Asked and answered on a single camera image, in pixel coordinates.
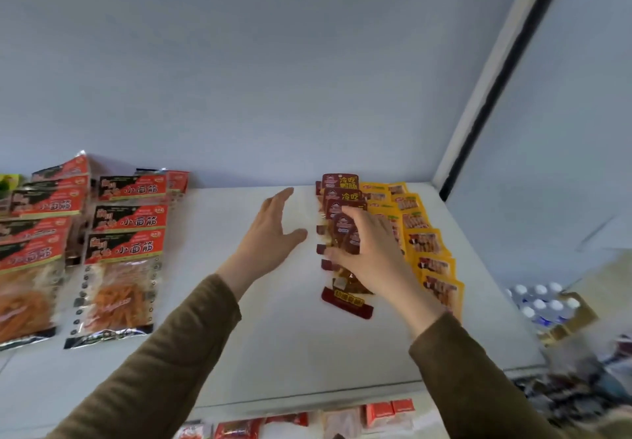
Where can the person's left hand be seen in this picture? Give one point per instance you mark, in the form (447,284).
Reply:
(261,251)

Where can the person's right hand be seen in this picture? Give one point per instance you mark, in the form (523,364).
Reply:
(390,276)

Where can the row of orange clear snacks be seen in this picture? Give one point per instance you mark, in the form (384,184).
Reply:
(424,243)

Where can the stack of maroon snacks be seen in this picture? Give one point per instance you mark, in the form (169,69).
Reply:
(340,182)

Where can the white metal shelf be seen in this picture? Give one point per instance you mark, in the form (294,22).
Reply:
(296,355)

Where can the pile of black red snacks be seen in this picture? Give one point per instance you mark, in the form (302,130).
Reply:
(123,251)

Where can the row of dark red snacks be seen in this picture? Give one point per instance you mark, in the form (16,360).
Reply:
(237,429)

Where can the row of white red snacks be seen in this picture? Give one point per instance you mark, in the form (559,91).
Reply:
(190,431)

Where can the person's left forearm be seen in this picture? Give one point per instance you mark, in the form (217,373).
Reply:
(148,369)

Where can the person's right forearm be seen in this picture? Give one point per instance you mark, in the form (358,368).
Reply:
(474,389)

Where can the pack of water bottles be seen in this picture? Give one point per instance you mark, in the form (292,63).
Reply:
(540,300)

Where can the brown wooden crate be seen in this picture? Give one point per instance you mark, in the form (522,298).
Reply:
(580,315)

